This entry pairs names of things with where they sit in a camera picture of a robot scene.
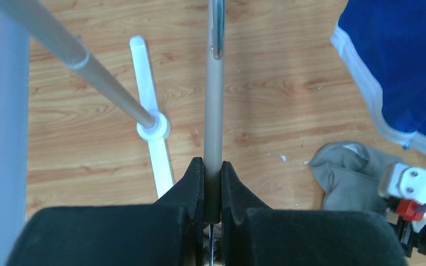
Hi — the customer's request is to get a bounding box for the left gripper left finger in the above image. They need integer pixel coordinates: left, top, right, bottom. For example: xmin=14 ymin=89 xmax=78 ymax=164
xmin=7 ymin=157 xmax=204 ymax=265

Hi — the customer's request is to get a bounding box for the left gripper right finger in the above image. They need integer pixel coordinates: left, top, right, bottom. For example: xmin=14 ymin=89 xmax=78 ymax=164
xmin=221 ymin=162 xmax=407 ymax=265

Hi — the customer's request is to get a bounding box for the grey beige underwear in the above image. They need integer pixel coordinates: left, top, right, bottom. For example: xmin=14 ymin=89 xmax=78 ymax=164
xmin=308 ymin=141 xmax=404 ymax=216

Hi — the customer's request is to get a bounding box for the beige hanger of grey underwear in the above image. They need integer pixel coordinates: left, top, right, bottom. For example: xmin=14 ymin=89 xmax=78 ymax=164
xmin=204 ymin=0 xmax=226 ymax=265

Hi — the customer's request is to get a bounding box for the blue white underwear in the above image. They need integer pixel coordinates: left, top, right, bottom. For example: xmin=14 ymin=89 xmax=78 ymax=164
xmin=331 ymin=1 xmax=426 ymax=155

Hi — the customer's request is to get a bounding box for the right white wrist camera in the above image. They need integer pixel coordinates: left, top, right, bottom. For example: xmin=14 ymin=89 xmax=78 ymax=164
xmin=377 ymin=163 xmax=426 ymax=233

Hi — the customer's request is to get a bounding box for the white clothes rack frame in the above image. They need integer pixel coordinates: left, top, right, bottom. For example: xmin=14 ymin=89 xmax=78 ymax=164
xmin=0 ymin=1 xmax=175 ymax=198

